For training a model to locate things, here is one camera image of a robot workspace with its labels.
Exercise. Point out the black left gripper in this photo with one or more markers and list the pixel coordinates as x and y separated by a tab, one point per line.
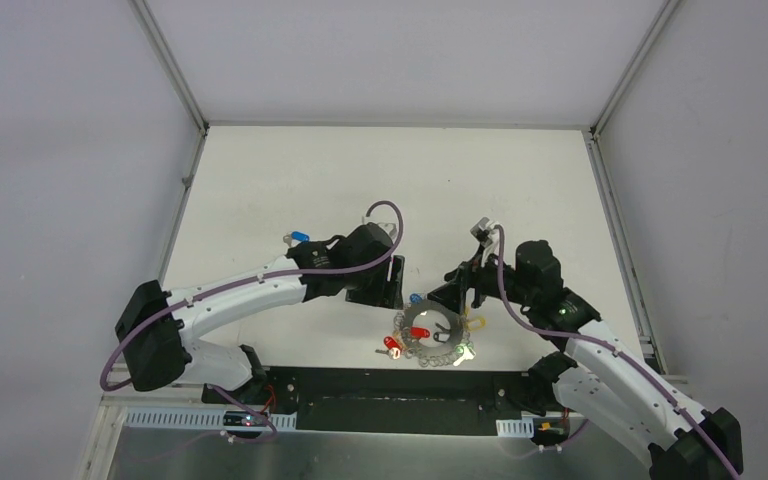
376	287

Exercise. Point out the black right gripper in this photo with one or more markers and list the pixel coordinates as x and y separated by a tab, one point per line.
467	274

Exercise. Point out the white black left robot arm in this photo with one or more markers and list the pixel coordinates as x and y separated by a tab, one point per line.
161	333

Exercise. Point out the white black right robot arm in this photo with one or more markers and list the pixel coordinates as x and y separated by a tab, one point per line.
592	371

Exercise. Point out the red key tag upper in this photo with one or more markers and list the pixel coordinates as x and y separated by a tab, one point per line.
419	333

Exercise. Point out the red key tag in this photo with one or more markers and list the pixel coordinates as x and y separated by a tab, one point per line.
392	344
419	333

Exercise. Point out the black key tag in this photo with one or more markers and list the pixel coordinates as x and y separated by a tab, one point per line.
441	334

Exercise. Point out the red key tag lower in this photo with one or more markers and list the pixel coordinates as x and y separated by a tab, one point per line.
392	344

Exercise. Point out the green key tag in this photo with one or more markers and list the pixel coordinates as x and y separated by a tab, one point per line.
464	352

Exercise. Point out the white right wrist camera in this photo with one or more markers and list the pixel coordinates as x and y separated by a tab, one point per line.
486	233

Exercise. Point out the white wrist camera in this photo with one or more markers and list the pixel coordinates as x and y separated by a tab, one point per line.
486	233
391	229

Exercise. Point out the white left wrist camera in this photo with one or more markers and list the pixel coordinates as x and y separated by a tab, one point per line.
391	229

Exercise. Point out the black mounting base plate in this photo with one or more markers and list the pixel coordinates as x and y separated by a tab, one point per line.
429	402

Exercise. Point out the right white cable duct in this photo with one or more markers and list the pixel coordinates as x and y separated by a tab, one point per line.
515	428

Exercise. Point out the white cable duct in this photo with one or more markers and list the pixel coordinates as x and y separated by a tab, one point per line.
193	419
515	428

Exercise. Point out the left white cable duct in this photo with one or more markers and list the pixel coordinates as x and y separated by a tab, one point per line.
193	419

